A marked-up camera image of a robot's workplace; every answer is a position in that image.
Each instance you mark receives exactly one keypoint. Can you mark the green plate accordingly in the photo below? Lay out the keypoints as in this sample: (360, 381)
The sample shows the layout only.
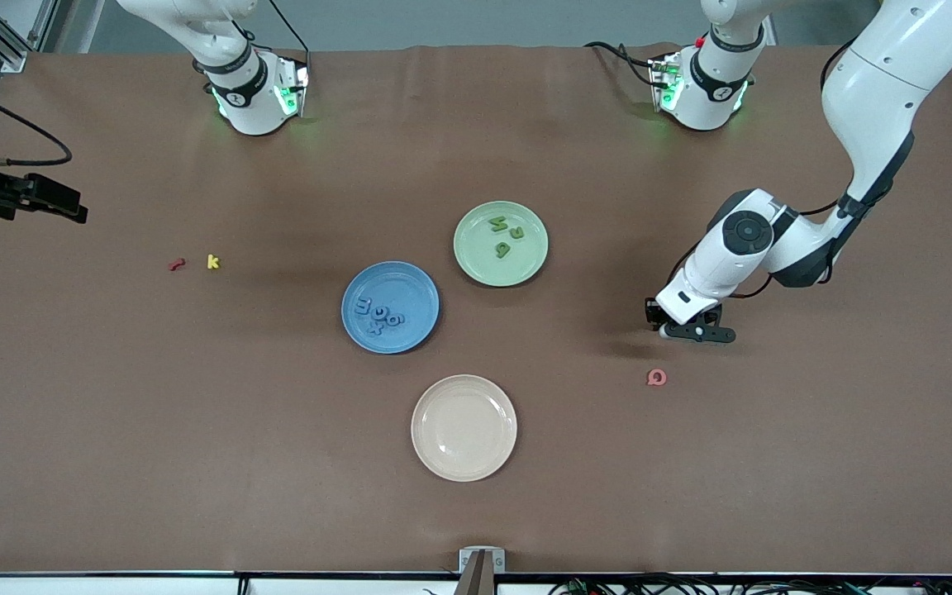
(476, 248)

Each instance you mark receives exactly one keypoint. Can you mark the beige plate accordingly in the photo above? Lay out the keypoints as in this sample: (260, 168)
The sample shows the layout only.
(464, 428)

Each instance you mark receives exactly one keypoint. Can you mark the white table edge rail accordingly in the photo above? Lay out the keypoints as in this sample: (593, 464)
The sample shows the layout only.
(71, 585)

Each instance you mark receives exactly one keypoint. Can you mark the aluminium frame profile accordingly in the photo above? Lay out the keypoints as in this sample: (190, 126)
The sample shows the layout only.
(9, 54)

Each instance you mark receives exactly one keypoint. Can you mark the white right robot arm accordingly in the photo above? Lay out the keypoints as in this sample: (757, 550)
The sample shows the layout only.
(236, 83)

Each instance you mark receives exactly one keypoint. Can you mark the blue letter E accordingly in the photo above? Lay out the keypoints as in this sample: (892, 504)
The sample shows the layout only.
(364, 306)

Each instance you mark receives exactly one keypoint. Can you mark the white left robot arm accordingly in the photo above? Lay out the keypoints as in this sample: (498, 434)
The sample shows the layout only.
(881, 83)

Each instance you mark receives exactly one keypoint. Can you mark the pink letter Q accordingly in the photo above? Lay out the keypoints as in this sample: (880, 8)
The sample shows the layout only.
(651, 378)

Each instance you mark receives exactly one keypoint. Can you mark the blue number 6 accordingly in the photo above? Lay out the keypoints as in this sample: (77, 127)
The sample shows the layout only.
(394, 319)

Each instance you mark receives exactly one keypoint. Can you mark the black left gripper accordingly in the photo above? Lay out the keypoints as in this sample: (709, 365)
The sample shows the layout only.
(654, 311)

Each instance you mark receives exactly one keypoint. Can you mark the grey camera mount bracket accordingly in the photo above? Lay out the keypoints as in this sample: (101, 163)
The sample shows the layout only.
(482, 560)

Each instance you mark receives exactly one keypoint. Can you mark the green number 9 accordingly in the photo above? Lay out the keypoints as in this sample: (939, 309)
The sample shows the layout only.
(502, 250)

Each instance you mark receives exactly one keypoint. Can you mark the red letter r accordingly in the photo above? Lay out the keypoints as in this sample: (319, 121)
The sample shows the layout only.
(177, 264)

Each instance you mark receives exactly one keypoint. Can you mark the brown table cover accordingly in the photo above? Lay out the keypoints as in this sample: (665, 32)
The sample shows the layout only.
(691, 463)

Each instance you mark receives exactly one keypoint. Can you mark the blue plate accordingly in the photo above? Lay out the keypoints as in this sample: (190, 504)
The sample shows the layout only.
(410, 285)

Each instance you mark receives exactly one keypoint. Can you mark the blue letter G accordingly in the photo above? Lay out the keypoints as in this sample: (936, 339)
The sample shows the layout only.
(376, 312)

